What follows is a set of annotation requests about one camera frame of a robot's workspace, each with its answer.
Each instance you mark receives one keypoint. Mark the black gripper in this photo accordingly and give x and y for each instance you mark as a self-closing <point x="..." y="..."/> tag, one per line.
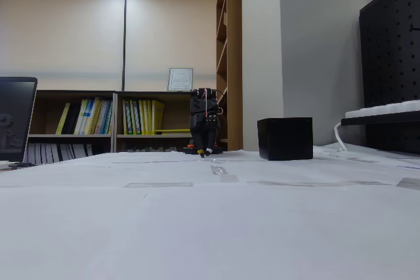
<point x="201" y="123"/>

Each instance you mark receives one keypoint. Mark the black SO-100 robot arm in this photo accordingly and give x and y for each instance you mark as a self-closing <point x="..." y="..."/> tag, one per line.
<point x="198" y="103"/>

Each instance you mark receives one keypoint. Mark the black square box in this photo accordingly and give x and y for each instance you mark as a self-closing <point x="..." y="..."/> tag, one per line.
<point x="285" y="139"/>

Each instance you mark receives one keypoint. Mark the flat yellow folder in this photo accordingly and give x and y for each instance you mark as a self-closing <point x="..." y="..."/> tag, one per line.
<point x="174" y="130"/>

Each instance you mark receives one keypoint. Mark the wide plain yellow binder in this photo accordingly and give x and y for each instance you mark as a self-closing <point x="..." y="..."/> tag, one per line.
<point x="158" y="116"/>

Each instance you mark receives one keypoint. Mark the yellow binder printed spine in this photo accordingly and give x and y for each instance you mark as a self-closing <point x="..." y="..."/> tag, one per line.
<point x="148" y="117"/>
<point x="125" y="117"/>
<point x="141" y="117"/>
<point x="133" y="117"/>

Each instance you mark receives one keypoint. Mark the white framed certificate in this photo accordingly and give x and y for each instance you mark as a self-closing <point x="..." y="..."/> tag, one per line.
<point x="180" y="80"/>

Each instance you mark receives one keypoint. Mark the low brown wooden bookshelf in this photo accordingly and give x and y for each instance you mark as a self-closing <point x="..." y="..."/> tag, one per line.
<point x="42" y="96"/>
<point x="144" y="94"/>

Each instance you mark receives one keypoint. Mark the tall brown wooden bookshelf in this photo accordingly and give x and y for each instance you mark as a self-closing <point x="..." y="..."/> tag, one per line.
<point x="234" y="63"/>

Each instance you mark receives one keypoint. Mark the white taped paper cover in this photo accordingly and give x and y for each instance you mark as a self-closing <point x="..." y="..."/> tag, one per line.
<point x="210" y="227"/>

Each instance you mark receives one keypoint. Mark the blue white book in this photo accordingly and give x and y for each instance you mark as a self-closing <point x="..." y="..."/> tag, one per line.
<point x="91" y="116"/>

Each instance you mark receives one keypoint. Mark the black binder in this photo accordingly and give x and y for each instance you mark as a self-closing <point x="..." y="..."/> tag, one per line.
<point x="70" y="119"/>

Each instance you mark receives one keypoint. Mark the thin yellow book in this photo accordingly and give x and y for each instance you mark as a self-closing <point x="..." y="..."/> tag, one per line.
<point x="62" y="122"/>

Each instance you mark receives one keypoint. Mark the grey white binders row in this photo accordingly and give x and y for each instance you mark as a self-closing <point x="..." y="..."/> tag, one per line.
<point x="59" y="153"/>

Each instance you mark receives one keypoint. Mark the black pegboard shelf ledge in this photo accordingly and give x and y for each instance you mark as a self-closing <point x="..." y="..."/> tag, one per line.
<point x="377" y="121"/>

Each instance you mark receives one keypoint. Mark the white power strip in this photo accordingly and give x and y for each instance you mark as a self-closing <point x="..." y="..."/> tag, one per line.
<point x="387" y="108"/>

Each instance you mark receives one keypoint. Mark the dark laptop screen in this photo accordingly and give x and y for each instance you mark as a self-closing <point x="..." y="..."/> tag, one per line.
<point x="16" y="112"/>

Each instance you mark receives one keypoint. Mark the black perforated pegboard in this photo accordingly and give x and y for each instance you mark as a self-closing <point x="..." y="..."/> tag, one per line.
<point x="387" y="47"/>

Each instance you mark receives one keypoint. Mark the dark vertical wall trim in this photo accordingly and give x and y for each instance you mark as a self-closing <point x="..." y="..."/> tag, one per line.
<point x="124" y="37"/>

